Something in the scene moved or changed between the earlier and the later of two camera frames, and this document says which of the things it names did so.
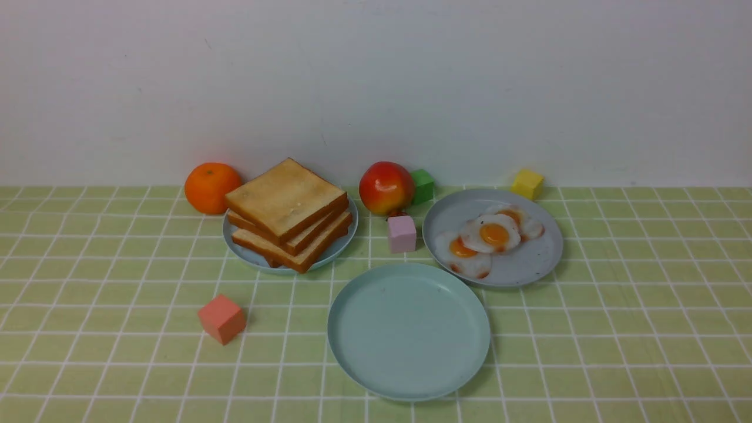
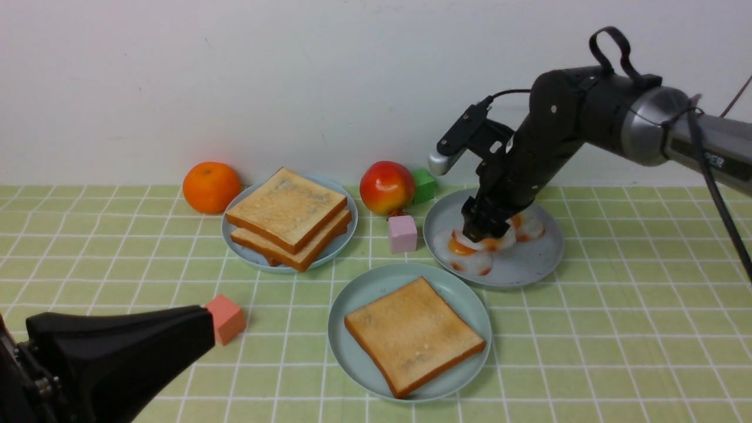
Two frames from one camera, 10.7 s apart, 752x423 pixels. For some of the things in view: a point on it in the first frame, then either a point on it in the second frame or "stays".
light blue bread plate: x=260 y=262 stays
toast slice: x=287 y=199 -> x=412 y=332
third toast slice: x=308 y=257 stays
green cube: x=424 y=186 stays
